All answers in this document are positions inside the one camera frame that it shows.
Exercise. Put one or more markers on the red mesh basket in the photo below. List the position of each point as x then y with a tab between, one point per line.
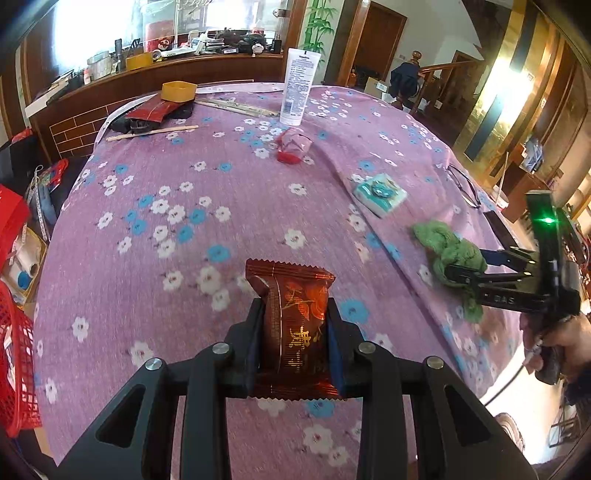
21	369

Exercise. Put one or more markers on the pale wooden chopstick pair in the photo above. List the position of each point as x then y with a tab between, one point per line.
240	107

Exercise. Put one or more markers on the cardboard box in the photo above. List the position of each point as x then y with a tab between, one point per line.
377	86

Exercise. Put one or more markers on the person's right hand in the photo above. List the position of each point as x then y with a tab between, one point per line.
579	346

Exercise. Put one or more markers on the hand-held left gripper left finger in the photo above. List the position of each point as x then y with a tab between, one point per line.
253	350

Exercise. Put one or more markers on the pile of clutter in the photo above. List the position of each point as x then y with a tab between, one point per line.
231	44

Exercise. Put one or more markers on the glossy red packet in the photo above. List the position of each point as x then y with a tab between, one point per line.
150	111

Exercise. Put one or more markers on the white cream tube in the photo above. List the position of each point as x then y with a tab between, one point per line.
298	83

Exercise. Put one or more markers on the yellow box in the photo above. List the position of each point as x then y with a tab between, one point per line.
178	91

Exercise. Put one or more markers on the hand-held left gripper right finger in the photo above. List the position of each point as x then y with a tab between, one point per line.
336	355

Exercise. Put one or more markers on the black and white book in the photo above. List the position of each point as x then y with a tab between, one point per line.
53	90

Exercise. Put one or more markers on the red printed bag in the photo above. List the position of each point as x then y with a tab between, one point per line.
53	177

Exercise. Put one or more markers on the green towel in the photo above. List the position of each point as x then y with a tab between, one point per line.
443	240

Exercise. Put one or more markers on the dark jacket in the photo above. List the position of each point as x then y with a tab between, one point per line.
405	81

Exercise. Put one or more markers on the eyeglasses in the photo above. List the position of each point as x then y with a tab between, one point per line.
475	201

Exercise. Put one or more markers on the wooden door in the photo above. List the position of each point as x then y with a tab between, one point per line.
378	41

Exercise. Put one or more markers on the wooden counter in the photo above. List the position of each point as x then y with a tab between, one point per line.
78	124

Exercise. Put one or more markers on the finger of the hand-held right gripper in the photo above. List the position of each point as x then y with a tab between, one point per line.
503	279
512	258

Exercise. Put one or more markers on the patterned slipper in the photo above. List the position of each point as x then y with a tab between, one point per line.
510	434

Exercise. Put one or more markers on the teal soap packet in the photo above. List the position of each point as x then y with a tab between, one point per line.
381	196

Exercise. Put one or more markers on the black plastic item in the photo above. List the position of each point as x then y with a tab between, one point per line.
138	125

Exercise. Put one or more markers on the open box with white rolls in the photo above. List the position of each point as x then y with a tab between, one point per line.
25	267

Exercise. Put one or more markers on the metal pot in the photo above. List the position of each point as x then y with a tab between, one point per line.
100	67

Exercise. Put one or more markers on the dark red snack packet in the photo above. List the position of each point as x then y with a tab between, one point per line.
295	314

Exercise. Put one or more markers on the red box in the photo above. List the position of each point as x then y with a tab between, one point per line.
11	217

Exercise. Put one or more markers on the crumpled clear red wrapper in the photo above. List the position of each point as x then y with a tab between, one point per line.
295	143

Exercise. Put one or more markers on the bamboo wall decal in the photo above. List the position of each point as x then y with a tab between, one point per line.
319	41

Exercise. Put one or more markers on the purple floral tablecloth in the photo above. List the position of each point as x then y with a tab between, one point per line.
138	277

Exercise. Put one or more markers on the wooden stair banister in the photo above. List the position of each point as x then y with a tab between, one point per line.
448	76

